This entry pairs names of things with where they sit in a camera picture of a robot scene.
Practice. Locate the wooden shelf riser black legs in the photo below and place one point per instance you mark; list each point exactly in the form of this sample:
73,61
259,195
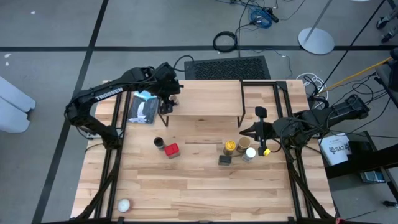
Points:
211,99

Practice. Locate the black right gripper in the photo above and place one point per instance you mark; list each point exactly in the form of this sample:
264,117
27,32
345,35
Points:
280,132

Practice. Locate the thin black slanted pole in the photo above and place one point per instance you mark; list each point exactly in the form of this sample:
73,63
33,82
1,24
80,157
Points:
354,43

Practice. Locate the grey round-base floor stand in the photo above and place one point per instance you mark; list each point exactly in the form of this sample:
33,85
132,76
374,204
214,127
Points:
315,42

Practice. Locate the tan-lid furikake seasoning jar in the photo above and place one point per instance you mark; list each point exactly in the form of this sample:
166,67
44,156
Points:
244,143

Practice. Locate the dark green square spice tin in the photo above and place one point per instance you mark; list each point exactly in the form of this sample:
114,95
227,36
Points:
225,160

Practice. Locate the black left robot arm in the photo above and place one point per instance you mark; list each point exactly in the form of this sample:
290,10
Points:
105,93

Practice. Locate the black side cart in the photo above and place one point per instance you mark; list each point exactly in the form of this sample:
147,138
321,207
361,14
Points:
367,158

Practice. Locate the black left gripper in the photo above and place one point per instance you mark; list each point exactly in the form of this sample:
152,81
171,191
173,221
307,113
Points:
166,81

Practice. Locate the red-lid smoked paprika tin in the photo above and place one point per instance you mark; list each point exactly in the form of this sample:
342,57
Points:
171,150

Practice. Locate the wheeled cart base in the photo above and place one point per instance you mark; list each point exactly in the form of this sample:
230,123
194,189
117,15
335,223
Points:
382,22

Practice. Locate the pale grey furniture piece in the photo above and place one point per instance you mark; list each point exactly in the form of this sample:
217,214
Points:
12,105

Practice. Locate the magazine with waterfall cover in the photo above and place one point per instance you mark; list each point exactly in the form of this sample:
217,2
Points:
143,109

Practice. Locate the yellow-lid crunchy onion can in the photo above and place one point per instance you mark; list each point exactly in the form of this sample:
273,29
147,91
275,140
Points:
230,146

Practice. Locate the black mesh computer case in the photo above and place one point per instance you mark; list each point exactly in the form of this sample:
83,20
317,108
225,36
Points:
227,68

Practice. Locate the white-lid bagel sesame seasoning jar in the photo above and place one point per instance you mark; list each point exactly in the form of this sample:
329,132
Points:
249,153

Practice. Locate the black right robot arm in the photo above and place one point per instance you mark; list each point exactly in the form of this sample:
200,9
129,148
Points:
335,113

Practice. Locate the black-lid spice bottle blue label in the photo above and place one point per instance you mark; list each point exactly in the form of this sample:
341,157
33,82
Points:
159,142

